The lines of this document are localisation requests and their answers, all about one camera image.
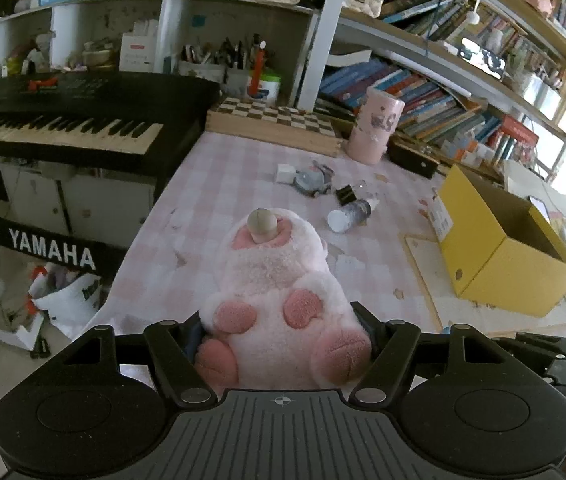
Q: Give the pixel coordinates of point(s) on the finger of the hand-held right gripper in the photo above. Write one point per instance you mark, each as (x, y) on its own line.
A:
(553, 347)

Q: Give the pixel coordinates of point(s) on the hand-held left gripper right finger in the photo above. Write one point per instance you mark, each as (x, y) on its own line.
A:
(365, 327)

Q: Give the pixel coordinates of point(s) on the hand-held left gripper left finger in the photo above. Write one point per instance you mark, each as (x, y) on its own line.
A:
(173, 355)

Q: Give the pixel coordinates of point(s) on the pink plush toy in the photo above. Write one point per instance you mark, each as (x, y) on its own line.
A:
(273, 285)

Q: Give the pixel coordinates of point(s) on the white bottle with cap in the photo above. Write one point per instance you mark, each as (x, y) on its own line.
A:
(353, 214)

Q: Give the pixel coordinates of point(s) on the yellow cardboard box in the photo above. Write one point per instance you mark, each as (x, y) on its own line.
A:
(478, 255)

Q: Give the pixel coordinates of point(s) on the grey toy car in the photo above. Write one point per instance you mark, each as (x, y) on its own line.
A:
(313, 180)

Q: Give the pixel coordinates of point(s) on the desktop with pink checked tablecloth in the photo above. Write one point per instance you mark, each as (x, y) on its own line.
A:
(203, 185)

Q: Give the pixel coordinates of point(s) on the white placemat with orange border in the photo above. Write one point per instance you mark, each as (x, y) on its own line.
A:
(440, 310)

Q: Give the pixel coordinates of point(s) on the black binder clip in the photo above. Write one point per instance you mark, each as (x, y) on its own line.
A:
(346, 195)

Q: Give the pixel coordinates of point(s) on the black smartphone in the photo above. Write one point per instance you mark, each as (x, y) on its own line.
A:
(539, 208)

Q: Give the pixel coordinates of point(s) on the black keyboard stand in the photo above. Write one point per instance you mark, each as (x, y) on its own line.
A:
(48, 250)

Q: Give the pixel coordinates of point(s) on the white storage cabinet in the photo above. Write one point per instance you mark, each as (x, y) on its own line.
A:
(88, 205)

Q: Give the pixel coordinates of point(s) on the small white box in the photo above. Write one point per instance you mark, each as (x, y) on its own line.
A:
(285, 174)

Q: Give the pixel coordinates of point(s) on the dark brown wooden box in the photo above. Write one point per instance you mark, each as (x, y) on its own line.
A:
(413, 160)

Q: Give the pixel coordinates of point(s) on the white plastic bag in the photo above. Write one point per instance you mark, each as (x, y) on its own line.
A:
(3, 310)

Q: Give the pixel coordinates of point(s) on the pink cylindrical canister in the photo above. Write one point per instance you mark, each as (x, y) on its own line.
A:
(375, 130)

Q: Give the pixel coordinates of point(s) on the orange and white carton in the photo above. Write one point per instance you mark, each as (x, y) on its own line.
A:
(480, 156)
(465, 147)

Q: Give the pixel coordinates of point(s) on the red game box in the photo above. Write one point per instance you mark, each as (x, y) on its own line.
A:
(515, 135)

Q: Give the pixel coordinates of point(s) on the wooden chessboard box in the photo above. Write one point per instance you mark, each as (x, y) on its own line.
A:
(273, 122)

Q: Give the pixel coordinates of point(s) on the row of leaning books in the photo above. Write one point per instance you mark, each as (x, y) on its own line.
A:
(413, 95)

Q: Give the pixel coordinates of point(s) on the white jar with green lid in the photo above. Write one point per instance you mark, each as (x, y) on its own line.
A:
(269, 89)

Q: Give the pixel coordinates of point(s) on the black electronic keyboard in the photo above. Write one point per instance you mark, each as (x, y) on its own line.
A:
(88, 105)

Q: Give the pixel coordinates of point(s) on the pen holder with pens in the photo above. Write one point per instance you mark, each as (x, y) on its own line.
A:
(213, 70)

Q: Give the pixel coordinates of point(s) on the white wooden bookshelf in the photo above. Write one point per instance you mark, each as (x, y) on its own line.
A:
(323, 35)

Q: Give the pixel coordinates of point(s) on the phone with lit screen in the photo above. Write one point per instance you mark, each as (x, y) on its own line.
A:
(483, 56)

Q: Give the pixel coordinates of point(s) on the white box with red print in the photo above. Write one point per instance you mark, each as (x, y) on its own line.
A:
(137, 54)

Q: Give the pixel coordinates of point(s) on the row of shelf-top books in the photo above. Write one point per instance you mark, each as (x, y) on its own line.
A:
(423, 5)

